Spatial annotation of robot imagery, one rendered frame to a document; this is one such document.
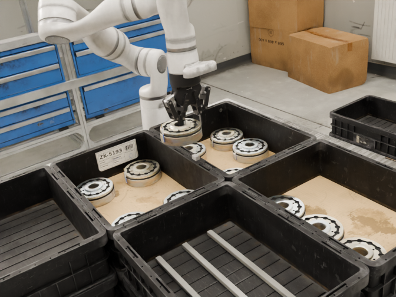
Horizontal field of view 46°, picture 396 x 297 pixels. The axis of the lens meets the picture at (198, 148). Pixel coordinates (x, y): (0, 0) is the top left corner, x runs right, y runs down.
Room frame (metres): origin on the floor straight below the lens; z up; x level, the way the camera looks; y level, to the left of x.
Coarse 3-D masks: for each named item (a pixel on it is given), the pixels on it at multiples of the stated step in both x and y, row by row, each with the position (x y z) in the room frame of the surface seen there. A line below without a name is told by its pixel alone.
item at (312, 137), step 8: (216, 104) 1.39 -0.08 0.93; (224, 104) 1.40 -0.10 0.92; (232, 104) 1.38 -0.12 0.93; (248, 112) 1.31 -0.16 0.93; (256, 112) 1.29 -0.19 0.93; (272, 120) 1.22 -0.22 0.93; (152, 128) 1.26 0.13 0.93; (288, 128) 1.16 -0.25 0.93; (296, 128) 1.15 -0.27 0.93; (304, 136) 1.11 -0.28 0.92; (312, 136) 1.09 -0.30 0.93; (296, 144) 1.06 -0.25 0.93; (304, 144) 1.05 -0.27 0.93; (184, 152) 1.09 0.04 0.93; (192, 152) 1.08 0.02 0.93; (280, 152) 1.03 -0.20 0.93; (200, 160) 1.03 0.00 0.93; (264, 160) 0.99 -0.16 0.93; (216, 168) 0.98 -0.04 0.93; (248, 168) 0.97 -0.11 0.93; (224, 176) 0.94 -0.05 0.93; (232, 176) 0.94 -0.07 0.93
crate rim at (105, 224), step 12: (144, 132) 1.25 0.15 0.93; (108, 144) 1.19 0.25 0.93; (72, 156) 1.14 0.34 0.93; (180, 156) 1.08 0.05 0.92; (204, 168) 1.00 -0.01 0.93; (216, 180) 0.93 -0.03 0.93; (192, 192) 0.89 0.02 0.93; (84, 204) 0.89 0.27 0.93; (168, 204) 0.85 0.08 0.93; (96, 216) 0.84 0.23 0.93; (144, 216) 0.82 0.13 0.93; (108, 228) 0.79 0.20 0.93
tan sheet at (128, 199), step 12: (120, 180) 1.15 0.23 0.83; (168, 180) 1.12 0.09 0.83; (120, 192) 1.09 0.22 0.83; (132, 192) 1.08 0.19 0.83; (144, 192) 1.08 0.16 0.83; (156, 192) 1.07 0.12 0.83; (168, 192) 1.06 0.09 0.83; (108, 204) 1.04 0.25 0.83; (120, 204) 1.03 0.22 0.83; (132, 204) 1.02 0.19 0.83; (144, 204) 1.02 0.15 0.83; (156, 204) 1.01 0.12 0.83; (108, 216) 0.98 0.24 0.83
